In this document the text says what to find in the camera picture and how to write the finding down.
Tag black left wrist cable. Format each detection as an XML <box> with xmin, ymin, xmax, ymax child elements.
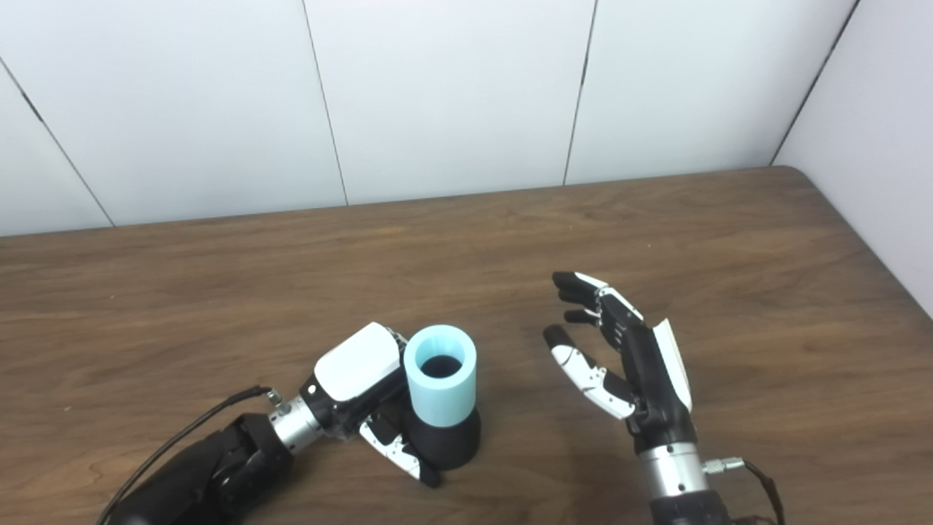
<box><xmin>95</xmin><ymin>385</ymin><xmax>284</xmax><ymax>525</ymax></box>

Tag black funnel-shaped nozzle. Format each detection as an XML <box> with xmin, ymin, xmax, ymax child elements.
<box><xmin>405</xmin><ymin>355</ymin><xmax>482</xmax><ymax>471</ymax></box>

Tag white and black left hand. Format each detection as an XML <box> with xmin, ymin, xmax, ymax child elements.
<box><xmin>299</xmin><ymin>322</ymin><xmax>442</xmax><ymax>488</ymax></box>

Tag light-blue short hose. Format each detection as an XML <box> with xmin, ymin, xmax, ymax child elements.
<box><xmin>403</xmin><ymin>324</ymin><xmax>478</xmax><ymax>427</ymax></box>

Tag white and black right hand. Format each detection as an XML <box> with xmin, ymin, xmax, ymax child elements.
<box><xmin>543</xmin><ymin>271</ymin><xmax>697</xmax><ymax>453</ymax></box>

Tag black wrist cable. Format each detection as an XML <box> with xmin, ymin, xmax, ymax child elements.
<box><xmin>702</xmin><ymin>456</ymin><xmax>786</xmax><ymax>525</ymax></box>
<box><xmin>95</xmin><ymin>385</ymin><xmax>284</xmax><ymax>525</ymax></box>

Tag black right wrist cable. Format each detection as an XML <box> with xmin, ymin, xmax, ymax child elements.
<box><xmin>702</xmin><ymin>456</ymin><xmax>786</xmax><ymax>525</ymax></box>

